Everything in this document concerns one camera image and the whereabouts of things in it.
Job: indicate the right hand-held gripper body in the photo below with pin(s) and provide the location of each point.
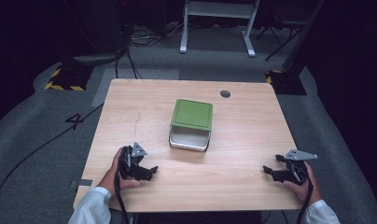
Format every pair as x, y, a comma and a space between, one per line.
294, 169

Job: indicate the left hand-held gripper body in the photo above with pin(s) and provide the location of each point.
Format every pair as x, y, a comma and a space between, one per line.
129, 163

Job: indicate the white drawer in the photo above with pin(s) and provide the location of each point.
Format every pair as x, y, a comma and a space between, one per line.
189, 139

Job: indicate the green drawer box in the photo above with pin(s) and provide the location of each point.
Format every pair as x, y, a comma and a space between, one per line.
192, 114

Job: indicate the person's right hand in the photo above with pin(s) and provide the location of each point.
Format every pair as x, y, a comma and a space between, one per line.
305, 189

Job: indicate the person's left hand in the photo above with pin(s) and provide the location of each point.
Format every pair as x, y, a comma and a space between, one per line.
110, 179

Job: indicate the small grey tape piece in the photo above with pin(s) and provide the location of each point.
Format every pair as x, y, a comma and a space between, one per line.
85, 182

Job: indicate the black yellow striped stand base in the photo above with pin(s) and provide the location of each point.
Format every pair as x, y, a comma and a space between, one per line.
287, 83
68, 79

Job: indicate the grey round stand foot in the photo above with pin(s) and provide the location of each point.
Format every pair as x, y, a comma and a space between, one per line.
94, 59

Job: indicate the black tripod legs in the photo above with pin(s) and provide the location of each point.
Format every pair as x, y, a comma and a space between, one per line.
281, 37

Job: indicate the grey metal stand pole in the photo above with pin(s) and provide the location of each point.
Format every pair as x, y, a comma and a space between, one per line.
303, 34

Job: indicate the white desk frame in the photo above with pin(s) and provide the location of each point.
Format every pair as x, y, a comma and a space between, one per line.
219, 11

